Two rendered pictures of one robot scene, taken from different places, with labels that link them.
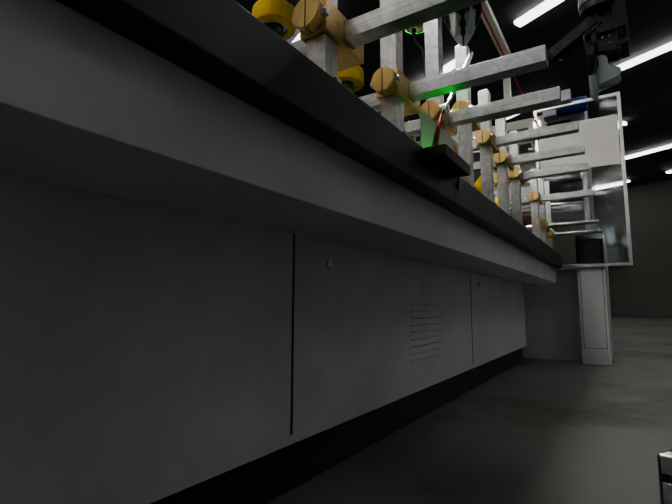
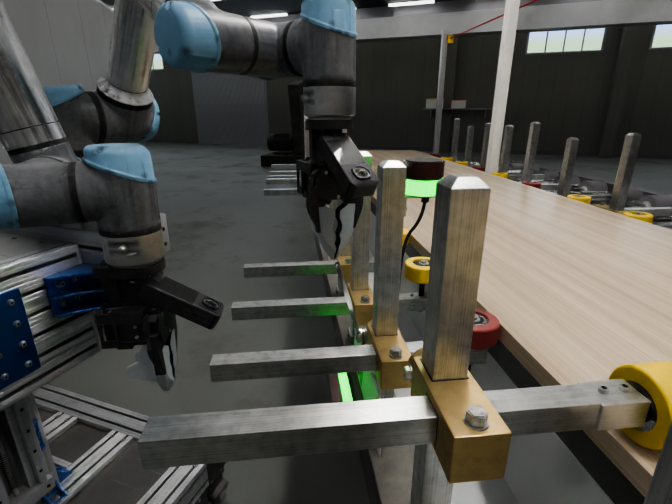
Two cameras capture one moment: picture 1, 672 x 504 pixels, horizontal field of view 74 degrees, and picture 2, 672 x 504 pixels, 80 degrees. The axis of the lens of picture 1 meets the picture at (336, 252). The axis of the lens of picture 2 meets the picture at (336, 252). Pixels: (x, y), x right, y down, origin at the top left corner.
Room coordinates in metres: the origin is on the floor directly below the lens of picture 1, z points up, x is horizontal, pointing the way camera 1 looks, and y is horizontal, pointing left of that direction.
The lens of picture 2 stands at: (1.48, -0.69, 1.22)
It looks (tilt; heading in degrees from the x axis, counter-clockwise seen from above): 19 degrees down; 141
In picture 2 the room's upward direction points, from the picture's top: straight up
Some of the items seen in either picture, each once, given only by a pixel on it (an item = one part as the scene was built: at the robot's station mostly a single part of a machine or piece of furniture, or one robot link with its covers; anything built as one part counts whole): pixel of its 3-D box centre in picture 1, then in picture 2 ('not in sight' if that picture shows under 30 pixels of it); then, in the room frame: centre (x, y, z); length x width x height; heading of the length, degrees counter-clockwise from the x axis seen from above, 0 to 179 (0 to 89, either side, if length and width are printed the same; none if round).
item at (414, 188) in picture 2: not in sight; (422, 185); (1.09, -0.21, 1.11); 0.06 x 0.06 x 0.02
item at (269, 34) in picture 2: not in sight; (269, 50); (0.89, -0.34, 1.30); 0.11 x 0.11 x 0.08; 13
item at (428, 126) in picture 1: (441, 147); (365, 379); (1.03, -0.25, 0.75); 0.26 x 0.01 x 0.10; 147
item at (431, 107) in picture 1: (437, 119); (388, 350); (1.09, -0.26, 0.84); 0.14 x 0.06 x 0.05; 147
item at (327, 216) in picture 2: (470, 22); (320, 229); (0.98, -0.32, 1.04); 0.06 x 0.03 x 0.09; 167
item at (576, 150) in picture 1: (512, 160); not in sight; (1.71, -0.70, 0.95); 0.50 x 0.04 x 0.04; 57
